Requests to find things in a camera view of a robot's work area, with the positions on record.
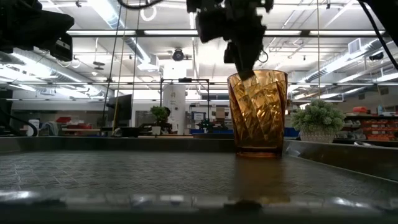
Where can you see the round black ceiling fixture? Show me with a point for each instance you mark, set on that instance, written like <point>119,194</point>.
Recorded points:
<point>178,55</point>

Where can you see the red storage bins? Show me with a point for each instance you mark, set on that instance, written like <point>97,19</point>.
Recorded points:
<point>70,123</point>

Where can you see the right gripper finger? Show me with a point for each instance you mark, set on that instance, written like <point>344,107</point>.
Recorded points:
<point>247,59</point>

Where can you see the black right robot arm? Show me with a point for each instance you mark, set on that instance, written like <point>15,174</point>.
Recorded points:
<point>385,15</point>

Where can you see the amber faceted plastic cup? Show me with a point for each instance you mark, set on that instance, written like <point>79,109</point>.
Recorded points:
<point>258,115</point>

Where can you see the black overhead frame bar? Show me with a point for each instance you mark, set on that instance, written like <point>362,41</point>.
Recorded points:
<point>217,32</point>

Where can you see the black textured serving tray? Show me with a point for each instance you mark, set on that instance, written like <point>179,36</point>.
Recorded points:
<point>130,174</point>

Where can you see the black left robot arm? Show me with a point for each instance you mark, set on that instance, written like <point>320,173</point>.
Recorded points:
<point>28,25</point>

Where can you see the large green potted plant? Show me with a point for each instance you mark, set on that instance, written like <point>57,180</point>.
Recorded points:
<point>317,121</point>

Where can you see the small green potted plant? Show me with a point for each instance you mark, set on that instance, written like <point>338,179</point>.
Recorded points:
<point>160,116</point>

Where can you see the black computer monitor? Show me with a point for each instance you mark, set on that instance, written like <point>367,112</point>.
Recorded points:
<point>120,109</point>

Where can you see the white cylindrical column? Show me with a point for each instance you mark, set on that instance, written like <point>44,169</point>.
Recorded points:
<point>174,107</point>

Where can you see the silver ceiling air duct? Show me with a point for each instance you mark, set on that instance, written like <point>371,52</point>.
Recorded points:
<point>124,28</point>

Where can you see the black metal rack frame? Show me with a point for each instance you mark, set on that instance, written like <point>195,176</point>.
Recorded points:
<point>186,81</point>

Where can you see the shelf with orange boxes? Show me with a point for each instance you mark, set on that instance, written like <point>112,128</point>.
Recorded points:
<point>376,127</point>

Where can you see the white plastic jug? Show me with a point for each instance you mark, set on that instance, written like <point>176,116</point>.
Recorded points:
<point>33,127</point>

